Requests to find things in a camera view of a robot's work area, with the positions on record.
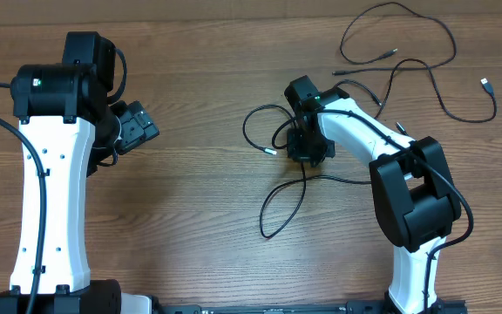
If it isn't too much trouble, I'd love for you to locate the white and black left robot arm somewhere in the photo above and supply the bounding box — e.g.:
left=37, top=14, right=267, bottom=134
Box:
left=0, top=31, right=159, bottom=313

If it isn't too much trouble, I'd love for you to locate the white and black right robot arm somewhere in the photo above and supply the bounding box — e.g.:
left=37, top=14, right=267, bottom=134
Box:
left=284, top=76, right=467, bottom=313

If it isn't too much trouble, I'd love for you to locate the thin black cable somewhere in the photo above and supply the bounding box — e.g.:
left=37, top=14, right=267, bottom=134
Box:
left=331, top=1, right=458, bottom=77

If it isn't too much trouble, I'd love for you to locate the black USB-A cable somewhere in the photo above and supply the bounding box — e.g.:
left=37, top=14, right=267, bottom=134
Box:
left=333, top=58, right=498, bottom=124

